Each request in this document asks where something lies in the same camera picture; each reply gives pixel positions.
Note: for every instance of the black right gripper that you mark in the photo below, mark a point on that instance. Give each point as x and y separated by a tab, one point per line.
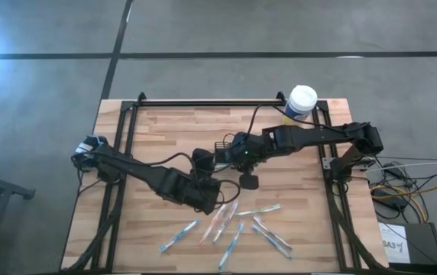
249	181

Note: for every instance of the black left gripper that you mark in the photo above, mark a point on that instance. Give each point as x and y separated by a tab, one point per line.
203	160

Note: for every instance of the teal toothbrush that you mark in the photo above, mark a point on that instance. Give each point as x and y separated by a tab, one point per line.
224	167

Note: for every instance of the green toothbrush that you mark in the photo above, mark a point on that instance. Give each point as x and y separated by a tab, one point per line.
258	210

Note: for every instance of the orange toothbrush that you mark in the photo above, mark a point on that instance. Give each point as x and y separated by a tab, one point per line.
212	225

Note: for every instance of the purple toothbrush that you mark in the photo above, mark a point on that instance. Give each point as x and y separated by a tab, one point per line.
226	223
271	231

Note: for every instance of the blue toothbrush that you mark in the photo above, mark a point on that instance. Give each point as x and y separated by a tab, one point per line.
270	240
232	244
178	237

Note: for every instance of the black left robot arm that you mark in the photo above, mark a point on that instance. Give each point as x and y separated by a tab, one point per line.
138	170

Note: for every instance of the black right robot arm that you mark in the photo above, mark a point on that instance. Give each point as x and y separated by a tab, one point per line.
310	137

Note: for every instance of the Lysol wipes canister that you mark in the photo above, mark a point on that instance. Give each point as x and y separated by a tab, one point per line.
300	101

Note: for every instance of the black power brick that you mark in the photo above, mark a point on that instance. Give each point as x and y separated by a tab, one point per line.
390	200

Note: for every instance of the white paper label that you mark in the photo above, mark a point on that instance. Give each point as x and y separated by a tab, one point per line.
394	233

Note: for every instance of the black box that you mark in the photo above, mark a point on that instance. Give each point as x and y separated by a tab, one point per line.
425	244

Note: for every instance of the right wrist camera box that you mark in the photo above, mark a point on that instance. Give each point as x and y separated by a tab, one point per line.
246	149

